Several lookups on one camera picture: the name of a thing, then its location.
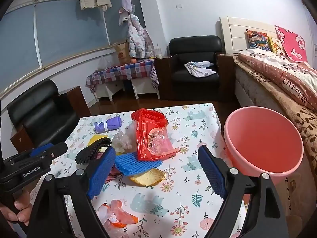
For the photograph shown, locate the blue foam net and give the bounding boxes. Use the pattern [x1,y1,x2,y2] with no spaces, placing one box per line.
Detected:
[114,151,163,177]

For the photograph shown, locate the red snack bag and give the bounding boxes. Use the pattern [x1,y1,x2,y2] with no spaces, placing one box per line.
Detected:
[131,108,180,161]

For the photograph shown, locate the pink plastic bucket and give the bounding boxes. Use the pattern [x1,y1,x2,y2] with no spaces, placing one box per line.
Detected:
[223,106,304,186]

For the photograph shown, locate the white desk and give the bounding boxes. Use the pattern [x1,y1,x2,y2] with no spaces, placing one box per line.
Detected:
[94,78,161,102]

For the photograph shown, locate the orange plastic bag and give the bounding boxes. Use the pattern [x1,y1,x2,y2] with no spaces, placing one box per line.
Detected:
[95,200,139,228]

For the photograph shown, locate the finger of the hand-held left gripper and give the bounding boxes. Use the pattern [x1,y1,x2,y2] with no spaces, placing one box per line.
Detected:
[29,143,54,157]
[37,142,68,165]

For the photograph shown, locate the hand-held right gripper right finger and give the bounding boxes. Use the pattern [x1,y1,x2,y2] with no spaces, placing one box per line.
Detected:
[198,144,290,238]

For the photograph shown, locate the blue window blind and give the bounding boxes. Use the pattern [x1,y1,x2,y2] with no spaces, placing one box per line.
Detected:
[0,0,146,80]

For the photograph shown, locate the bed with patterned quilt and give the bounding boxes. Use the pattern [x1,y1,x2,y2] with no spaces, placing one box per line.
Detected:
[234,56,317,228]

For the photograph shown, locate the black foam net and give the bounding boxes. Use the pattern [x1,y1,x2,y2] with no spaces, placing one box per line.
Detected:
[75,137,112,164]

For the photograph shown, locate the floral puffer jacket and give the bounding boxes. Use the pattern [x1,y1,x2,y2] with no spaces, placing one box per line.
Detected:
[127,14,154,59]

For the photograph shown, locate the bread piece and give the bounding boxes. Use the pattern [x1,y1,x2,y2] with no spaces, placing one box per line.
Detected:
[128,168,166,187]

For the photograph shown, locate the white clothes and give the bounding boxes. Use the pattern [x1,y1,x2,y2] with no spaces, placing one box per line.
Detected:
[184,61,216,77]

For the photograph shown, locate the checkered cloth side table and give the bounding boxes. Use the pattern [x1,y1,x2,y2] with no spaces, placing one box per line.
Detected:
[86,59,159,93]

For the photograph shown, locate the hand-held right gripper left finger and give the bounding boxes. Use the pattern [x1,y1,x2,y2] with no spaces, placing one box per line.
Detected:
[26,146,117,238]

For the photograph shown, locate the brown paper bag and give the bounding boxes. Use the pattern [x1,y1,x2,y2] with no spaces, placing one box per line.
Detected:
[114,42,131,65]

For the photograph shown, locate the person's left hand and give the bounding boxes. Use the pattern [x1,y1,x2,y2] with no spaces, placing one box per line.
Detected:
[0,190,33,231]

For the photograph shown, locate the colourful patterned pillow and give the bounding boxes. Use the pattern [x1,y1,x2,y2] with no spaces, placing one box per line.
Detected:
[245,29,271,51]

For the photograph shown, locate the black armchair with wooden arms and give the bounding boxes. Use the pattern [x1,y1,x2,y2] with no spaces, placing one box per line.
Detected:
[7,79,92,152]
[154,35,237,102]

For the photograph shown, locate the pink dotted quilt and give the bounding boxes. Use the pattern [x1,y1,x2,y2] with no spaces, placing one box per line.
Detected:
[237,48,317,111]

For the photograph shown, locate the yellow flower pillow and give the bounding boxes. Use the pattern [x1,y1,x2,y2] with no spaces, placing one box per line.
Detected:
[267,37,286,56]

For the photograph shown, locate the yellow foam net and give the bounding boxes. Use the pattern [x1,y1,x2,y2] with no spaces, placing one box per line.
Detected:
[89,134,110,154]

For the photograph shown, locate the purple cloth roll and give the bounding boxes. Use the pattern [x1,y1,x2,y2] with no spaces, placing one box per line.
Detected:
[94,114,123,133]

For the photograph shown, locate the cream bed headboard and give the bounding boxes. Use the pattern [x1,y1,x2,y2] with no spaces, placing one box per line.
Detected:
[219,16,280,55]

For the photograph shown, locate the white coat stand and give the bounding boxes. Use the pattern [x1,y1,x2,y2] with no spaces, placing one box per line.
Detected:
[101,9,111,47]

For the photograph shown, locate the pink flower cloth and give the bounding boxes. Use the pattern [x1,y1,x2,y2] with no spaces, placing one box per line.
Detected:
[274,25,309,62]

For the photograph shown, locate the light purple hat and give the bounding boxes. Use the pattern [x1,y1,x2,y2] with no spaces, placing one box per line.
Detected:
[118,0,137,26]

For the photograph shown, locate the thin clear plastic bag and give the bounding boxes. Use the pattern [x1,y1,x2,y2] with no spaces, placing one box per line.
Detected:
[98,55,110,71]

